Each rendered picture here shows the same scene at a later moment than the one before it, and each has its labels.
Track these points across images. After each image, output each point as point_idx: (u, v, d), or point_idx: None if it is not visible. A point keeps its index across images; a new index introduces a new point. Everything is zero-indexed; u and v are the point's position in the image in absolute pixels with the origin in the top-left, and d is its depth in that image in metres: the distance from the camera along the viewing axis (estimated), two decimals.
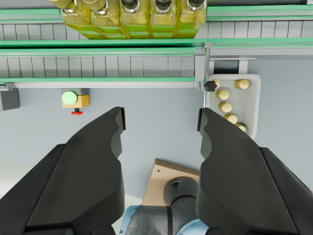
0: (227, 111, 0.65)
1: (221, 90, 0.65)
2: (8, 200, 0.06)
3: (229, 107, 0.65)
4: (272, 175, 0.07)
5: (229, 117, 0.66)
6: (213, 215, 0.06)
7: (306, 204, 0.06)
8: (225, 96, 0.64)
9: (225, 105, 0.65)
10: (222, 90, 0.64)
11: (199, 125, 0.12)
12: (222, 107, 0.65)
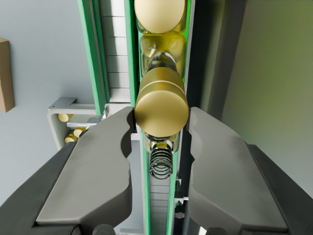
0: None
1: (145, 90, 0.11)
2: (20, 195, 0.06)
3: None
4: (261, 171, 0.07)
5: (80, 131, 0.61)
6: (206, 214, 0.06)
7: (294, 198, 0.06)
8: (168, 122, 0.12)
9: None
10: (148, 93, 0.11)
11: (188, 124, 0.12)
12: None
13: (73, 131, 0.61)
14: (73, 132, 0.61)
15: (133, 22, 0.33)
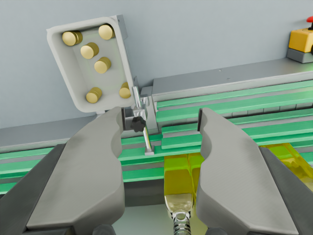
0: (98, 63, 0.49)
1: None
2: (8, 200, 0.06)
3: (98, 68, 0.50)
4: (272, 175, 0.07)
5: (91, 54, 0.48)
6: (213, 215, 0.06)
7: (306, 204, 0.06)
8: None
9: (104, 70, 0.50)
10: None
11: (199, 125, 0.12)
12: (106, 67, 0.49)
13: (87, 45, 0.47)
14: (86, 45, 0.47)
15: None
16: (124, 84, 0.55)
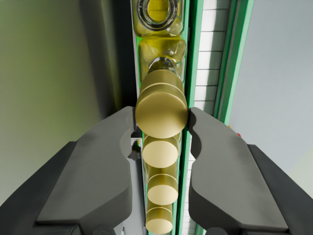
0: (158, 101, 0.11)
1: (170, 161, 0.19)
2: (20, 195, 0.06)
3: (148, 121, 0.12)
4: (261, 171, 0.07)
5: None
6: (206, 214, 0.06)
7: (294, 198, 0.06)
8: (155, 151, 0.17)
9: (173, 128, 0.12)
10: (168, 166, 0.18)
11: (188, 124, 0.12)
12: (185, 120, 0.12)
13: None
14: None
15: (187, 93, 0.38)
16: None
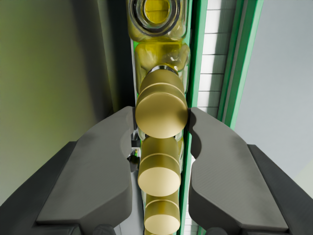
0: (158, 101, 0.11)
1: (171, 187, 0.16)
2: (20, 195, 0.06)
3: (148, 121, 0.12)
4: (261, 171, 0.07)
5: None
6: (206, 214, 0.06)
7: (294, 198, 0.06)
8: (153, 179, 0.14)
9: (173, 128, 0.12)
10: (168, 194, 0.15)
11: (188, 124, 0.12)
12: (185, 120, 0.12)
13: None
14: None
15: (189, 100, 0.35)
16: None
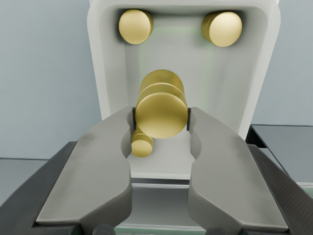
0: None
1: None
2: (20, 195, 0.06)
3: None
4: (261, 171, 0.07)
5: (176, 128, 0.12)
6: (206, 214, 0.06)
7: (294, 198, 0.06)
8: None
9: None
10: None
11: (188, 124, 0.12)
12: None
13: (172, 93, 0.11)
14: (171, 94, 0.11)
15: None
16: None
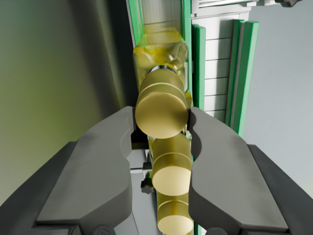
0: (170, 172, 0.14)
1: (186, 226, 0.19)
2: (20, 195, 0.06)
3: (163, 185, 0.15)
4: (261, 171, 0.07)
5: (176, 128, 0.12)
6: (206, 214, 0.06)
7: (294, 198, 0.06)
8: (170, 224, 0.17)
9: (183, 189, 0.15)
10: (184, 234, 0.18)
11: (188, 124, 0.12)
12: None
13: (172, 93, 0.11)
14: (171, 94, 0.11)
15: None
16: None
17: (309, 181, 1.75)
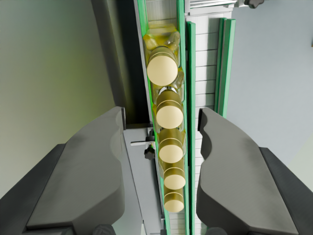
0: (167, 110, 0.23)
1: (178, 157, 0.27)
2: (8, 200, 0.06)
3: (163, 120, 0.23)
4: (272, 175, 0.07)
5: (171, 78, 0.21)
6: (213, 215, 0.06)
7: (306, 204, 0.06)
8: (167, 152, 0.26)
9: (175, 123, 0.23)
10: (177, 161, 0.27)
11: (199, 125, 0.12)
12: (181, 118, 0.23)
13: (168, 56, 0.20)
14: (167, 57, 0.19)
15: (189, 102, 0.46)
16: None
17: (301, 173, 1.84)
